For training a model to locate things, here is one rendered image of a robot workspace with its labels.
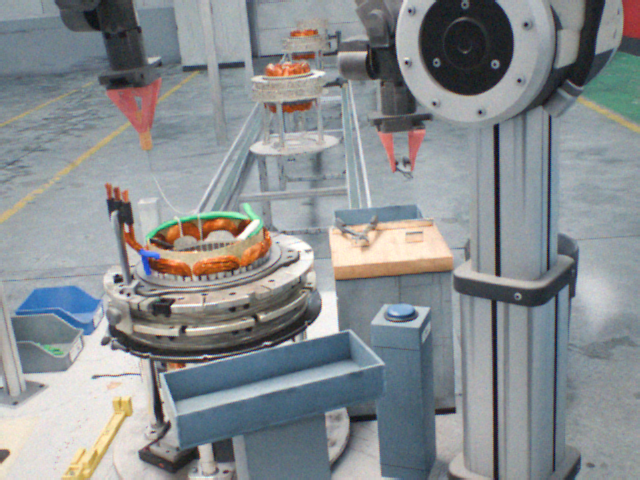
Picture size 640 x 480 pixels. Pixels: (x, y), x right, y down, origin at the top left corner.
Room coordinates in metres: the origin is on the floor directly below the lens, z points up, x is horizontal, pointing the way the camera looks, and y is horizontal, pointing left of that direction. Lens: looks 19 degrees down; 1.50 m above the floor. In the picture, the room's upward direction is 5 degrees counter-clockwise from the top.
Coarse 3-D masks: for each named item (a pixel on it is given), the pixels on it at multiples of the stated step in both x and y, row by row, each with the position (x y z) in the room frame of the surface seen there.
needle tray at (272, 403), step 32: (256, 352) 0.89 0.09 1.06; (288, 352) 0.90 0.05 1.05; (320, 352) 0.92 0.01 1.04; (352, 352) 0.92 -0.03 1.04; (192, 384) 0.86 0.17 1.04; (224, 384) 0.87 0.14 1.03; (256, 384) 0.88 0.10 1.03; (288, 384) 0.87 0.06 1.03; (320, 384) 0.81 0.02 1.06; (352, 384) 0.82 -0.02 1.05; (384, 384) 0.83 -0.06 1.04; (192, 416) 0.76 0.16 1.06; (224, 416) 0.77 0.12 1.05; (256, 416) 0.78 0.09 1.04; (288, 416) 0.79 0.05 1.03; (320, 416) 0.82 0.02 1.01; (256, 448) 0.79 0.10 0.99; (288, 448) 0.81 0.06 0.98; (320, 448) 0.82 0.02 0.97
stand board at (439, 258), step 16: (336, 240) 1.29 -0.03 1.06; (384, 240) 1.27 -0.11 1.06; (400, 240) 1.26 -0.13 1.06; (432, 240) 1.25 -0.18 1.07; (336, 256) 1.21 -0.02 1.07; (352, 256) 1.21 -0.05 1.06; (368, 256) 1.20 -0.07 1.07; (384, 256) 1.19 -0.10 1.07; (400, 256) 1.19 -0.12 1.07; (416, 256) 1.18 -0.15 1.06; (432, 256) 1.17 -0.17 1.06; (448, 256) 1.17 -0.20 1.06; (336, 272) 1.17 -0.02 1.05; (352, 272) 1.17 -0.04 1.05; (368, 272) 1.17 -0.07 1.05; (384, 272) 1.17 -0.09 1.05; (400, 272) 1.17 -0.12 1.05; (416, 272) 1.17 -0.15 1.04
